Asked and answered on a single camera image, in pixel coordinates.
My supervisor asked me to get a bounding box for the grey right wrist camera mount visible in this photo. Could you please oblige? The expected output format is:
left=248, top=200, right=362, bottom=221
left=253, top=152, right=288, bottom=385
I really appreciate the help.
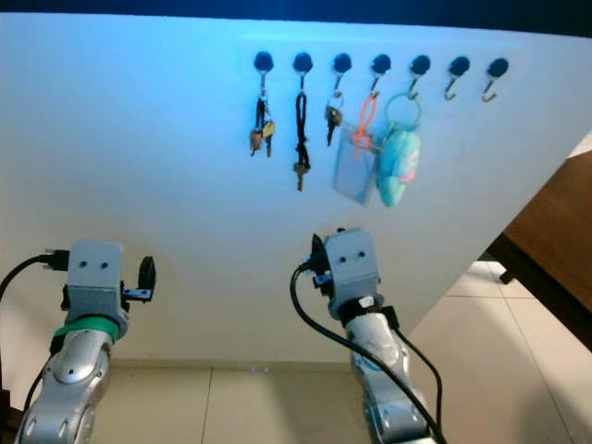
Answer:
left=324, top=228, right=380, bottom=311

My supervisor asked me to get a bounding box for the dark brown wooden furniture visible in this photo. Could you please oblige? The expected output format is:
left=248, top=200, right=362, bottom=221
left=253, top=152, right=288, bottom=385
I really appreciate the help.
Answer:
left=481, top=153, right=592, bottom=325

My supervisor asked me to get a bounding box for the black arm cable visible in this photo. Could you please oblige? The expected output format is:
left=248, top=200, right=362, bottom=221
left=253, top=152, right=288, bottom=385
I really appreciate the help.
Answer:
left=290, top=264, right=447, bottom=444
left=0, top=248, right=70, bottom=297

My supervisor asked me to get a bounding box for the brass key on black lanyard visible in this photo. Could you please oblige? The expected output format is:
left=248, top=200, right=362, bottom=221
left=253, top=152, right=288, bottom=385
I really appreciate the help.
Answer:
left=291, top=91, right=312, bottom=192

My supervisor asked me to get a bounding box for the bunch of brass keys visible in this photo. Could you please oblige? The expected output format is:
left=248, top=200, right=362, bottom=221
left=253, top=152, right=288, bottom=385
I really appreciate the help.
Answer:
left=248, top=91, right=277, bottom=158

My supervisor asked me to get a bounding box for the clear plastic card holder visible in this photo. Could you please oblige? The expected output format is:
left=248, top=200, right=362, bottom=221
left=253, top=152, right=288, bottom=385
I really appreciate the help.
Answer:
left=333, top=125, right=380, bottom=205

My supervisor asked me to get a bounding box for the single dark key with ring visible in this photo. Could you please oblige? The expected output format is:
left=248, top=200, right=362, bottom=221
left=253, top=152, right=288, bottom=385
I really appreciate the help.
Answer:
left=324, top=91, right=345, bottom=147

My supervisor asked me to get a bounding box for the teal plush keychain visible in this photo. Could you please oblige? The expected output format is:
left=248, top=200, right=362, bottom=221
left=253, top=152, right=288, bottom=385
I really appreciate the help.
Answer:
left=376, top=92, right=424, bottom=208

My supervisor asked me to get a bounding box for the white hook rail plate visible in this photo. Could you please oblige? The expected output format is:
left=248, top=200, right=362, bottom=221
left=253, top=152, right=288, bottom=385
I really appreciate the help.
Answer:
left=240, top=35, right=536, bottom=79

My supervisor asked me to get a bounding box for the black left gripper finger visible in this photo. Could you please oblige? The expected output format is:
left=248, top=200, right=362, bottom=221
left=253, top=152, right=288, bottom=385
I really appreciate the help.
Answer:
left=126, top=256, right=156, bottom=302

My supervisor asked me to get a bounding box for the black round metal hook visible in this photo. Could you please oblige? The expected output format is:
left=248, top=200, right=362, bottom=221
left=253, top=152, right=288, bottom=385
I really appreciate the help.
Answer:
left=482, top=57, right=511, bottom=102
left=444, top=55, right=471, bottom=100
left=254, top=51, right=276, bottom=93
left=331, top=52, right=353, bottom=93
left=405, top=54, right=432, bottom=96
left=367, top=53, right=392, bottom=93
left=292, top=51, right=315, bottom=93

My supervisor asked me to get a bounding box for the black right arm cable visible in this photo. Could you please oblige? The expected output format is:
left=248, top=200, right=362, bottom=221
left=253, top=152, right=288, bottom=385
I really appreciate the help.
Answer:
left=290, top=264, right=447, bottom=444

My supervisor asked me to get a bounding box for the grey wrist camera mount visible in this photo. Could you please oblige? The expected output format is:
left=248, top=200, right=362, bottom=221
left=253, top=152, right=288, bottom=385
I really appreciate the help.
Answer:
left=324, top=228, right=380, bottom=311
left=67, top=240, right=126, bottom=323

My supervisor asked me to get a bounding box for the black furniture edge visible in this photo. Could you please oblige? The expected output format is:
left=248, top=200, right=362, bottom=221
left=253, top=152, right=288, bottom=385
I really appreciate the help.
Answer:
left=0, top=412, right=24, bottom=444

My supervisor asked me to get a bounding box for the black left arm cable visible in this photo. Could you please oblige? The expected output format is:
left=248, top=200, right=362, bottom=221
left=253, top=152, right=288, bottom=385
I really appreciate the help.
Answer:
left=0, top=248, right=70, bottom=297

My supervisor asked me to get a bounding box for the orange strap loop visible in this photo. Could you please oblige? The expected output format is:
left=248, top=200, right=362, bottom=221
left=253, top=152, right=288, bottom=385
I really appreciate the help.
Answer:
left=350, top=91, right=378, bottom=160

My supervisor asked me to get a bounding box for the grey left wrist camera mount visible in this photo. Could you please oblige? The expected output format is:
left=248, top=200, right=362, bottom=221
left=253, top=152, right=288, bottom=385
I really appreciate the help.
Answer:
left=67, top=240, right=126, bottom=323

